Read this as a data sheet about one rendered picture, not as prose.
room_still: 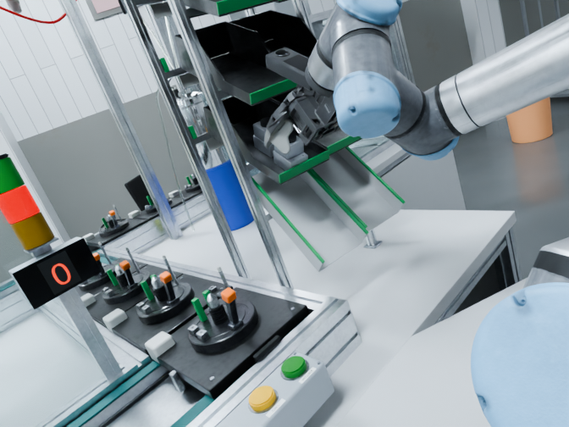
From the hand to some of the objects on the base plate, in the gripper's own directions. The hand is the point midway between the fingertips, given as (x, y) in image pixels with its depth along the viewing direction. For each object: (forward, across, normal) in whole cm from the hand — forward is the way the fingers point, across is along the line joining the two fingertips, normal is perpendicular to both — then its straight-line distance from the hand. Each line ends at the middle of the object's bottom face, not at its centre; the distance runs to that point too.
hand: (284, 132), depth 83 cm
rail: (+7, -50, -44) cm, 67 cm away
